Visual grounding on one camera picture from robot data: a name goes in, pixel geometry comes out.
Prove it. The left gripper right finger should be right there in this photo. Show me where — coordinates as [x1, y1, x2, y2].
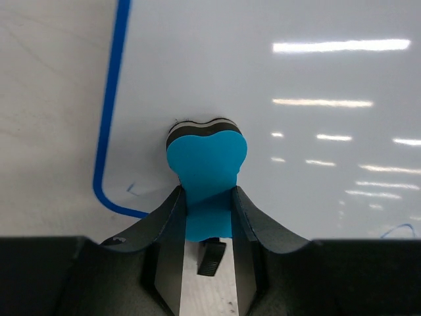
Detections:
[232, 186, 309, 315]

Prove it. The blue framed whiteboard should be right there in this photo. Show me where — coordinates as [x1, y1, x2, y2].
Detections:
[93, 1, 420, 239]

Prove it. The blue whiteboard eraser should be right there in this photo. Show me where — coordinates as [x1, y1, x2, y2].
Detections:
[166, 118, 247, 242]

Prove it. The black whiteboard foot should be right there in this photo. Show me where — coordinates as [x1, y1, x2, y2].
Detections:
[197, 238, 226, 277]

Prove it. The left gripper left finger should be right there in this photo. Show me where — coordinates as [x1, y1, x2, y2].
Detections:
[101, 186, 186, 315]

